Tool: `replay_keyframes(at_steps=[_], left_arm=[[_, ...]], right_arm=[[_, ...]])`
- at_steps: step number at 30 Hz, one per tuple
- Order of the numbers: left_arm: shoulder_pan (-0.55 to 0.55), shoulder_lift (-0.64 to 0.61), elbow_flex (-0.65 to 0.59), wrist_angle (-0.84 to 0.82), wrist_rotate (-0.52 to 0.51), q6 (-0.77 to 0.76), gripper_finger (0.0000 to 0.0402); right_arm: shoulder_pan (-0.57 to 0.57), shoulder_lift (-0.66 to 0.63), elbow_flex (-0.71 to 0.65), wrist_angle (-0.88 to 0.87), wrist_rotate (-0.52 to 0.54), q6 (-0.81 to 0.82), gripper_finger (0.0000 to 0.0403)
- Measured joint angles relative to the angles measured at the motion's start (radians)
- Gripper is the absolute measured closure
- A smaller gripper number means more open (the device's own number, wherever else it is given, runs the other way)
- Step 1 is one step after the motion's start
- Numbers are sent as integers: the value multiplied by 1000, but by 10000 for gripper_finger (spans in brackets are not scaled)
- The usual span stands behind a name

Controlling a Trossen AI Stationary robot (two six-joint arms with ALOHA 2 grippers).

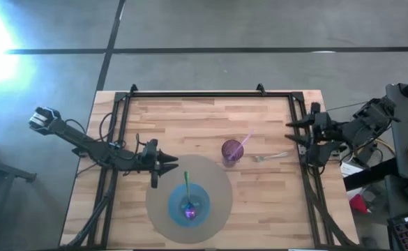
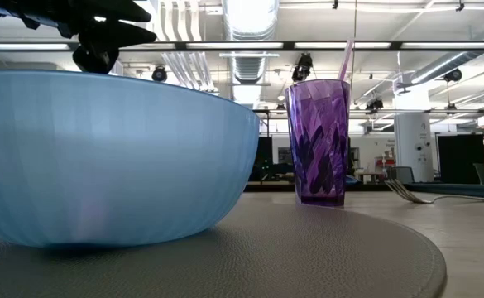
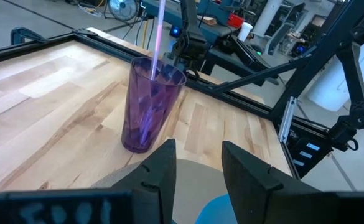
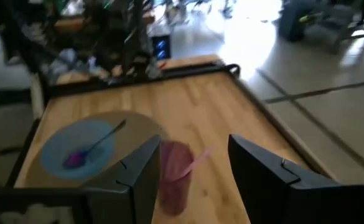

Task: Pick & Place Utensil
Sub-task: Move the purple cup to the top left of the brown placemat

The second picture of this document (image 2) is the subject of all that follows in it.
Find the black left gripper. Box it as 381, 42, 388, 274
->
0, 0, 158, 75

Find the blue plastic bowl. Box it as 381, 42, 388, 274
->
0, 69, 261, 249

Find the pink drinking straw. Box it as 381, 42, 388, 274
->
337, 39, 355, 82

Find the purple faceted plastic tumbler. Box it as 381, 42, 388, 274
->
285, 79, 352, 208

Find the silver metal fork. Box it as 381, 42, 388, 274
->
384, 178, 484, 204

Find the black ceiling spotlight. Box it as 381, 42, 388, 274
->
151, 65, 169, 84
443, 68, 464, 83

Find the black partition panel row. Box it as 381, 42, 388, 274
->
249, 136, 274, 183
437, 133, 484, 185

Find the black rig crossbar with lights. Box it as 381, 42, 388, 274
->
0, 40, 484, 52

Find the round grey leather placemat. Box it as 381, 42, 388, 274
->
0, 197, 448, 298

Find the white round pillar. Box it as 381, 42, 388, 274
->
393, 112, 435, 183

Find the grey office chair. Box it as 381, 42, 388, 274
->
386, 166, 415, 184

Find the black overhead camera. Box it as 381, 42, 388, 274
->
291, 52, 314, 83

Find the thin hanging cable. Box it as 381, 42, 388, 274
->
347, 0, 358, 84

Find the black aluminium table frame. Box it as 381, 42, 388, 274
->
243, 180, 484, 199

